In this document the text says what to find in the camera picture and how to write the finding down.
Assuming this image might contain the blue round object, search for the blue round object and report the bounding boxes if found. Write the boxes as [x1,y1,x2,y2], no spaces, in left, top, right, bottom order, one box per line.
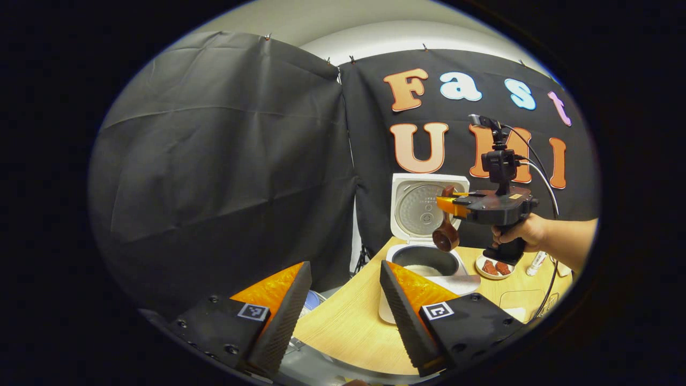
[303,289,322,318]

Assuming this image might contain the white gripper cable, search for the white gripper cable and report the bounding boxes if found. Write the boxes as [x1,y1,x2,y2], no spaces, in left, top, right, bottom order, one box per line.
[517,160,560,218]

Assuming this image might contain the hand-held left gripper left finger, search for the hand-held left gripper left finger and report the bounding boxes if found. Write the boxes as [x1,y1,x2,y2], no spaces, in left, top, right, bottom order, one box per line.
[166,261,313,378]

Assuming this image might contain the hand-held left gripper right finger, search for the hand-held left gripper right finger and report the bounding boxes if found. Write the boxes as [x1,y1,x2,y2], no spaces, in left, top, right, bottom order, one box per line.
[379,260,528,377]

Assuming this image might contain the clear box of rice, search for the clear box of rice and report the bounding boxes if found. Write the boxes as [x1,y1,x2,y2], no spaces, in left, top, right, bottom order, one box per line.
[498,289,561,322]

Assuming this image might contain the black backdrop cloth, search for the black backdrop cloth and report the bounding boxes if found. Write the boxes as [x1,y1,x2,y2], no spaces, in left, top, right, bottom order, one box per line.
[88,31,601,322]

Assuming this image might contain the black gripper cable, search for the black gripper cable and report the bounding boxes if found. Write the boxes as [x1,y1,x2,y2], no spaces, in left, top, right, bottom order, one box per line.
[501,124,561,322]

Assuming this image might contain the white bottle green label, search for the white bottle green label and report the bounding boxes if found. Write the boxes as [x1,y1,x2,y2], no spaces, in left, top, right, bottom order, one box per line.
[526,251,547,277]

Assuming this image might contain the white round plate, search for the white round plate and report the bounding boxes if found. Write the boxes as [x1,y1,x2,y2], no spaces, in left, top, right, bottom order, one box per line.
[475,254,516,280]

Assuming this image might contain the white rice cooker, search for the white rice cooker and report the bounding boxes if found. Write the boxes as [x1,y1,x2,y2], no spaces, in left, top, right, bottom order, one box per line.
[378,173,482,325]

